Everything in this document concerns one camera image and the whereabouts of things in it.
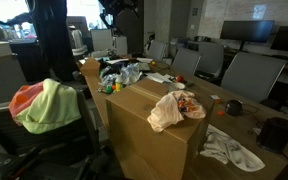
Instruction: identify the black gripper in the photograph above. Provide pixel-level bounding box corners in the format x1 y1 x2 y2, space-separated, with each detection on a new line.
98 0 128 16

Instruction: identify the yellow green shirt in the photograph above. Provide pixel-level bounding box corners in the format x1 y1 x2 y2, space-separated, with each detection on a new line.
15 78 82 135

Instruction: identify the peach shirt orange print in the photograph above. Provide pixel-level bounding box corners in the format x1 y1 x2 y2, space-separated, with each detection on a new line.
146 89 208 134

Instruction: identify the pink orange shirt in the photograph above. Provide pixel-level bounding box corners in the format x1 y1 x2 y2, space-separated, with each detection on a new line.
8 80 45 127

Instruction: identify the small white box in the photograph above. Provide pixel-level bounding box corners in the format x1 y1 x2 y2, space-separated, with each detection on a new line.
112 35 129 56

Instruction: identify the grey conference chair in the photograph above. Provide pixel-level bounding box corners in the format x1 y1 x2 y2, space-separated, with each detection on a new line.
146 39 169 62
196 41 226 80
220 51 288 104
171 47 202 77

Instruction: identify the small cardboard box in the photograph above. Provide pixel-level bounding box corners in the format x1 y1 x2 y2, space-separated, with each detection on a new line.
79 56 102 79

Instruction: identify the large cardboard box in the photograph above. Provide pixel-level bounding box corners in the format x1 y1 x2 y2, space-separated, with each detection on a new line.
104 77 217 180

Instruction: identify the grey swivel office chair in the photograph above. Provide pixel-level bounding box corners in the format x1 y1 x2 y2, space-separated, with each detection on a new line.
0 89 102 180

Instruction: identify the white paper sheet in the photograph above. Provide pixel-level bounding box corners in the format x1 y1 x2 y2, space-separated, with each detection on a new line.
105 57 131 65
136 56 155 65

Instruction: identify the black garment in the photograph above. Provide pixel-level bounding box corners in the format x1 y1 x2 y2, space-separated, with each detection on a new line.
99 60 132 75

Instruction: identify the white bottle yellow label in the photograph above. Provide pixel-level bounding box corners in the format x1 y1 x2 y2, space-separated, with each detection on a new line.
114 73 125 93

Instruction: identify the white paper stack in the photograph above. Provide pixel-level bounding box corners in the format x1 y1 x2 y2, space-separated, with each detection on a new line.
146 71 174 85

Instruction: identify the dark cabinet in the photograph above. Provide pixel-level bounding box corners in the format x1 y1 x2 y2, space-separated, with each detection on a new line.
8 39 53 84

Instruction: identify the white round bowl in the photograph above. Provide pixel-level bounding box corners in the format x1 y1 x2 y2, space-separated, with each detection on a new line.
169 81 187 91

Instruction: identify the white whiteboard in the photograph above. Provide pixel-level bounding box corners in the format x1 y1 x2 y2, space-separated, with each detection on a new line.
198 0 288 33

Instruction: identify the grey desk partition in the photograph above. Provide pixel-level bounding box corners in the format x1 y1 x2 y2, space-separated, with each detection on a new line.
0 40 33 105

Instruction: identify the small white orange cube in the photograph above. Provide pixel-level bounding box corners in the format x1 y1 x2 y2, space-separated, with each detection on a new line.
210 94 222 103

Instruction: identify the small black round speaker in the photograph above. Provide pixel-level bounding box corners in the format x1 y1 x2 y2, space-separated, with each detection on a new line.
224 98 244 117

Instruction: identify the orange black bar clamp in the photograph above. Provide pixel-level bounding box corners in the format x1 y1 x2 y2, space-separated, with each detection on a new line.
0 145 42 180

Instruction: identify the white crumpled cloth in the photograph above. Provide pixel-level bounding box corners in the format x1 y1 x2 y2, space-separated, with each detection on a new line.
199 123 267 173

